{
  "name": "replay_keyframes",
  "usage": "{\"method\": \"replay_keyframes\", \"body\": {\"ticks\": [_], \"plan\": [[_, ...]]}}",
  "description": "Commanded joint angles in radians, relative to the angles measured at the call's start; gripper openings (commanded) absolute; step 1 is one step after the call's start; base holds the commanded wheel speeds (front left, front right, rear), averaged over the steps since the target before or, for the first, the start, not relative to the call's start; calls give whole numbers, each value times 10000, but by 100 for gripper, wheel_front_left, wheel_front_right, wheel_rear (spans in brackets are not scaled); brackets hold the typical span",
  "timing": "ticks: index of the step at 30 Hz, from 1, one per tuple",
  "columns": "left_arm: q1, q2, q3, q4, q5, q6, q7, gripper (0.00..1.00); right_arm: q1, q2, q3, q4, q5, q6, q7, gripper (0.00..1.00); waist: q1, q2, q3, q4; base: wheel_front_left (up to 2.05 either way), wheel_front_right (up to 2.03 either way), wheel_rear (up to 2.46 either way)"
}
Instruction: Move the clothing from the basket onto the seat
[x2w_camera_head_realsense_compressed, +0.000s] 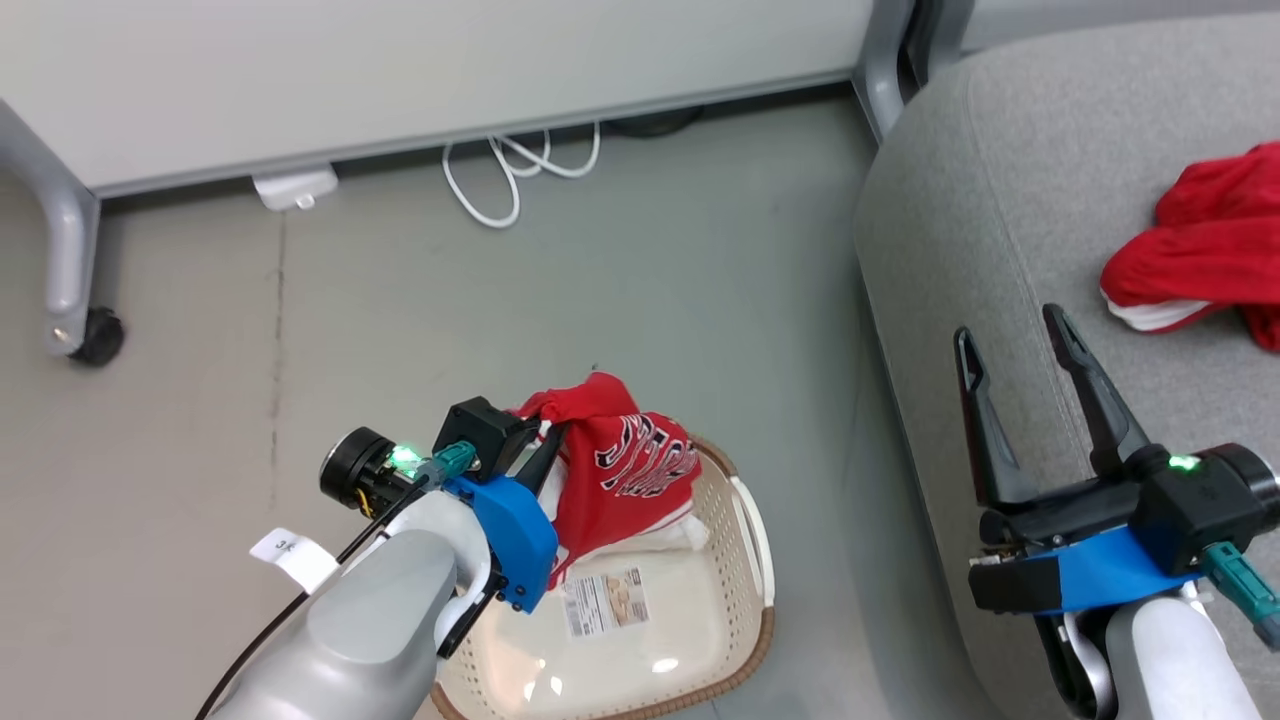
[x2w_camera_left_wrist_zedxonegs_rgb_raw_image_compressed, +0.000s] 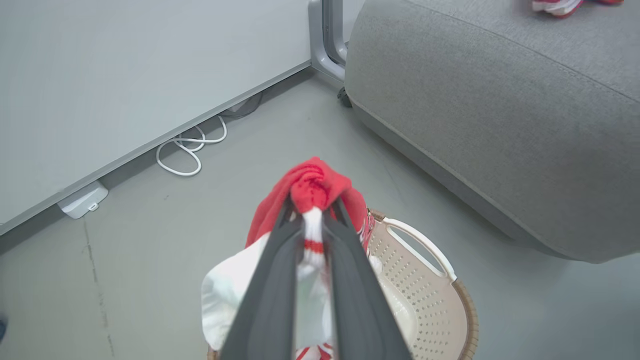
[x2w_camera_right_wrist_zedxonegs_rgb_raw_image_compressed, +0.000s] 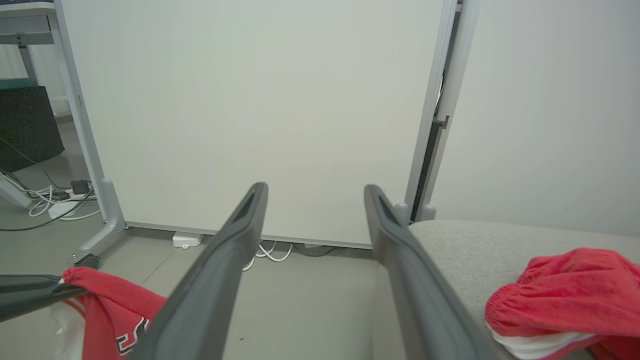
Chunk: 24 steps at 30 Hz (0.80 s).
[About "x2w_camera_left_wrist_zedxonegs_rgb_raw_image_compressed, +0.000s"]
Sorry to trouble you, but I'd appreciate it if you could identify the grey fabric ottoman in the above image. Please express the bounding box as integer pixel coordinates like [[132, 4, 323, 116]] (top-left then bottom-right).
[[344, 0, 640, 264]]

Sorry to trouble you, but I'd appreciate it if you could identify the white coiled cable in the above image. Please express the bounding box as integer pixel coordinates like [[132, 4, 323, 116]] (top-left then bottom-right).
[[155, 115, 228, 177]]

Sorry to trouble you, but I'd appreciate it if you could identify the beige perforated laundry basket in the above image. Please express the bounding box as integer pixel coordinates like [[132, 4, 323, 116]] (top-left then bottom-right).
[[207, 209, 479, 360]]

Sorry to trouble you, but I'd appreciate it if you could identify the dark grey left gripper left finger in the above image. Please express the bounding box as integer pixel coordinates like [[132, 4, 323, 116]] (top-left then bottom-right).
[[220, 198, 306, 360]]

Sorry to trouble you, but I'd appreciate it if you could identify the white partition panel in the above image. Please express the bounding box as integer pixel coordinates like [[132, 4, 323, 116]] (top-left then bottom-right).
[[0, 0, 315, 237]]

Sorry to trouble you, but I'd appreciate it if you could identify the red and white garment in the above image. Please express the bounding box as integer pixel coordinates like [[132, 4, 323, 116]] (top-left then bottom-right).
[[201, 156, 383, 360]]

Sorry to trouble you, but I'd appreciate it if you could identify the black floor cable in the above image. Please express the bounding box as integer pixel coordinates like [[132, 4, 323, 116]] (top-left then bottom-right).
[[220, 91, 265, 121]]

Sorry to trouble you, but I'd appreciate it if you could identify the white garment with red stripes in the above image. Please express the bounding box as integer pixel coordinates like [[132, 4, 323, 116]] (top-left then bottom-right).
[[531, 0, 626, 19]]

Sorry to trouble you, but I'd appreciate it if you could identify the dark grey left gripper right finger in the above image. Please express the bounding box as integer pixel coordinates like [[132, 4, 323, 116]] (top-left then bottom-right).
[[322, 199, 414, 360]]

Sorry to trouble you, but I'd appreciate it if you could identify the grey partition post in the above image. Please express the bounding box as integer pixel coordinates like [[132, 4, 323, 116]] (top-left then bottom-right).
[[307, 0, 351, 83]]

